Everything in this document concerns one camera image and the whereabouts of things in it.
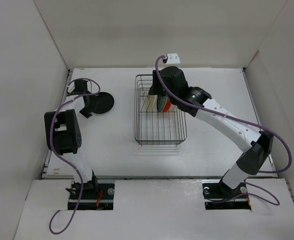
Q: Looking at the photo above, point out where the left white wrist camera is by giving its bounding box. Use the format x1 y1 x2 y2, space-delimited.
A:
66 85 74 94

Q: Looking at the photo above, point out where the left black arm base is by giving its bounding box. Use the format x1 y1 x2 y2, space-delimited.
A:
66 182 115 211

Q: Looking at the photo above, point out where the black plate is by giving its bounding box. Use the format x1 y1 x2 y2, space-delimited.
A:
89 92 114 115

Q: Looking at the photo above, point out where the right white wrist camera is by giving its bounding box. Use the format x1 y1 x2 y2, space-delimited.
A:
162 53 181 65

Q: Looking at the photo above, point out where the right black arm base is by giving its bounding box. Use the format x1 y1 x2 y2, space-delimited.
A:
202 182 251 210

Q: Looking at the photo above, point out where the orange plate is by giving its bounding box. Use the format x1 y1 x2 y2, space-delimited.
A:
163 99 176 113

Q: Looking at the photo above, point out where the cream plate with flowers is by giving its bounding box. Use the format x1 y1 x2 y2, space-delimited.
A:
146 95 158 113

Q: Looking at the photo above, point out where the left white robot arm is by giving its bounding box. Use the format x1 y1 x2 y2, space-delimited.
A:
44 78 100 199

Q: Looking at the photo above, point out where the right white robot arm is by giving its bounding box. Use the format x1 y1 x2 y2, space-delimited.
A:
153 66 274 197

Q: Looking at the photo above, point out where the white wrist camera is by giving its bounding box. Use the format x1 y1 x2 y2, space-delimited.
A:
66 85 74 94
162 53 181 65

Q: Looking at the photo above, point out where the grey wire dish rack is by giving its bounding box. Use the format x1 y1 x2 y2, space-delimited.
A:
133 74 187 146

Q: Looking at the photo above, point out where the blue patterned plate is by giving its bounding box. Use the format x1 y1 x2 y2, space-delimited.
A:
156 96 168 112

